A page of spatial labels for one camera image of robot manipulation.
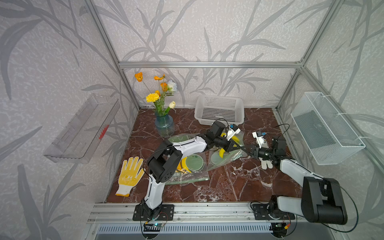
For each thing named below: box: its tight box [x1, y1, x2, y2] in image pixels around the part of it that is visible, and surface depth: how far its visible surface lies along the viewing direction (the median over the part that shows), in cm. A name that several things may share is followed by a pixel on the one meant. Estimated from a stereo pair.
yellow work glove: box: [115, 156, 146, 198], surface depth 85 cm
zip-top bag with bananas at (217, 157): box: [207, 131, 245, 171], surface depth 90 cm
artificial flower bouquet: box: [134, 72, 178, 117], surface depth 93 cm
